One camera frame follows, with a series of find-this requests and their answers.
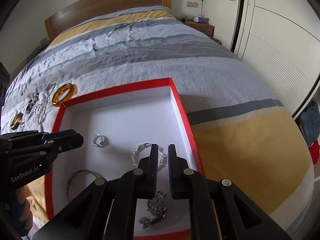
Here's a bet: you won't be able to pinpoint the brown horn bangle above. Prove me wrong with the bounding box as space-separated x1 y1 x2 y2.
10 112 23 130

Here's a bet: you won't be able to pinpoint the silver wrist watch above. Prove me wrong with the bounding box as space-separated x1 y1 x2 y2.
138 191 168 229

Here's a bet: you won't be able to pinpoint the silver twisted bracelet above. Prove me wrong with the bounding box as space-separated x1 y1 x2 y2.
131 142 168 169

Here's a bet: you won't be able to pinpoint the long silver bead necklace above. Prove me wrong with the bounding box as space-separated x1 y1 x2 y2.
32 82 57 126

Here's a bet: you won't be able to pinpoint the dark bead charm bracelet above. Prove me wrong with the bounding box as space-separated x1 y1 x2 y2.
24 93 41 113

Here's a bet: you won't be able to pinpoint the small silver ring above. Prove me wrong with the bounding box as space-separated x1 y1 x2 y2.
91 133 109 148

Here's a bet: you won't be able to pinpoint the amber resin bangle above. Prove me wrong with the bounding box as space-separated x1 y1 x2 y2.
52 83 77 107

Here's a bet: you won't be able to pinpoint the red white jewelry box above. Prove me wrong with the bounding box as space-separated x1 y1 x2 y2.
35 78 203 239

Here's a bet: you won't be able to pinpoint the left gloved hand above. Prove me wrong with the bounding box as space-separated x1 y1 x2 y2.
5 186 33 237

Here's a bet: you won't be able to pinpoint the thin silver bangle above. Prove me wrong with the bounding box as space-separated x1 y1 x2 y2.
66 170 99 202

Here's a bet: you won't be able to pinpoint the striped bed duvet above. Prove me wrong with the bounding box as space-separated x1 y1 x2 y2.
1 6 314 239

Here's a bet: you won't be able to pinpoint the dark clothes beside bed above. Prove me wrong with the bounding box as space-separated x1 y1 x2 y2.
27 41 50 63

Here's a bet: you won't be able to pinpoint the red bag on floor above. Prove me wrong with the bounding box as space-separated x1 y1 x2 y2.
309 140 320 165

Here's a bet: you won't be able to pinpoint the blue jeans pile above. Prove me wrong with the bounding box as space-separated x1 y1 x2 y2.
298 102 319 148

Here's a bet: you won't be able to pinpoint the wooden nightstand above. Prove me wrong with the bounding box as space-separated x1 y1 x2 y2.
185 21 215 37

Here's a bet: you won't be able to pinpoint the purple tissue box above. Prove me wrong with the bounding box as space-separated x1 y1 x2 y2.
193 15 209 24

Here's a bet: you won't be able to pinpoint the white sliding wardrobe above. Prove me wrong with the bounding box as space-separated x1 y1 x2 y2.
202 0 319 118

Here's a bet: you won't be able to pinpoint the wooden headboard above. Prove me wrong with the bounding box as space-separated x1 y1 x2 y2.
44 0 171 41

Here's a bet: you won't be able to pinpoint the wall switch plate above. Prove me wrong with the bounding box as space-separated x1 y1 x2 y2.
187 2 199 8

